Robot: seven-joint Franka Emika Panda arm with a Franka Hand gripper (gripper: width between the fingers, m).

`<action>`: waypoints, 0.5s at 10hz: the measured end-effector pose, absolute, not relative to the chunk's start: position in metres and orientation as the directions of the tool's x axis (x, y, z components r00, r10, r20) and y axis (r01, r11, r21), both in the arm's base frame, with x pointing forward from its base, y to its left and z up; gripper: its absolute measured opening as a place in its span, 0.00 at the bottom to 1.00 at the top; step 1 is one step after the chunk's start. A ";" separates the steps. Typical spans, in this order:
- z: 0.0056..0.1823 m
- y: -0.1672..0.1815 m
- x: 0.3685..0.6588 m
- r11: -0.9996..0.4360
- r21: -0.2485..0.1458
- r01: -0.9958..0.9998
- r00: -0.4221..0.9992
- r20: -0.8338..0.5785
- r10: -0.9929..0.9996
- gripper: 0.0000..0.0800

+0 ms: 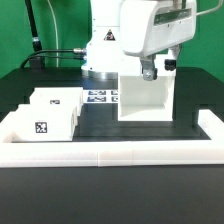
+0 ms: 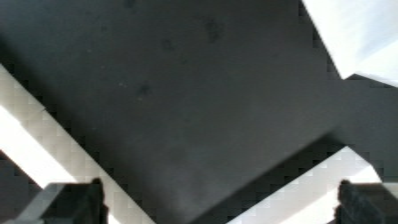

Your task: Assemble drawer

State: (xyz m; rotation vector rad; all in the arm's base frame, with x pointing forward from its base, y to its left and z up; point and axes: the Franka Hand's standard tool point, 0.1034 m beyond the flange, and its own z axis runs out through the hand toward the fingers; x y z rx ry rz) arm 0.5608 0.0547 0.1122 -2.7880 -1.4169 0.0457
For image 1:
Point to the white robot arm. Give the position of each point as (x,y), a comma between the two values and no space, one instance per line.
(104,57)

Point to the white drawer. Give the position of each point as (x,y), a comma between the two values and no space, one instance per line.
(72,96)
(45,122)

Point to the white drawer cabinet box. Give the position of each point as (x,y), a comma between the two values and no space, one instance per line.
(141,100)

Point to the black pole stand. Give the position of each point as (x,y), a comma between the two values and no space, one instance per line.
(37,62)

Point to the white U-shaped table fence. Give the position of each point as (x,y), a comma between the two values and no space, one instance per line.
(130,153)

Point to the white front drawer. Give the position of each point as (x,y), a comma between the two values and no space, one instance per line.
(45,122)

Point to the white fiducial marker plate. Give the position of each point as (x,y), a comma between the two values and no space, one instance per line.
(100,96)

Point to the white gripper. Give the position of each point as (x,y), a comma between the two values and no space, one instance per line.
(150,26)

